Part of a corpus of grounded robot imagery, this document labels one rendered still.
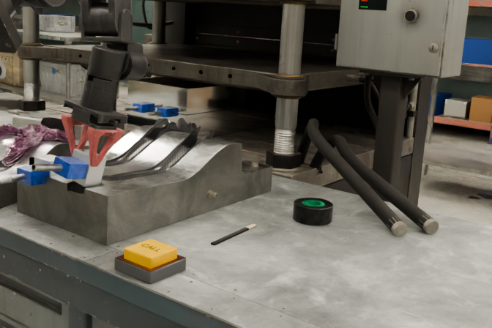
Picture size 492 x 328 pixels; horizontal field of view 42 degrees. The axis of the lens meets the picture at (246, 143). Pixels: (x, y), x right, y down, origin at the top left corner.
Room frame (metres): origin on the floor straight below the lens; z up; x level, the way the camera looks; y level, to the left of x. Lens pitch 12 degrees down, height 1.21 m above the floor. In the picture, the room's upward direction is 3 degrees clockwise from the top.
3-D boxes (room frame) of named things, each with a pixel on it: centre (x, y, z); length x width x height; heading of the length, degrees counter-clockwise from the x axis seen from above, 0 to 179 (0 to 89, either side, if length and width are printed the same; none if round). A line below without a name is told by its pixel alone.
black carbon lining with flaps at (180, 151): (1.31, 0.20, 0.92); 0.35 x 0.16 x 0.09; 144
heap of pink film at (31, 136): (1.45, 0.52, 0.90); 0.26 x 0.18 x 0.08; 161
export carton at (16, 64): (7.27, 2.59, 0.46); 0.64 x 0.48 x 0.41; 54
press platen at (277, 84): (2.37, 0.14, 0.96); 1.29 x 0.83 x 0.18; 54
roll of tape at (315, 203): (1.25, -0.14, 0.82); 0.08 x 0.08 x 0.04
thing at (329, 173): (2.38, 0.15, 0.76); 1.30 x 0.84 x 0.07; 54
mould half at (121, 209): (1.31, 0.19, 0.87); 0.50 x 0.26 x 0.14; 144
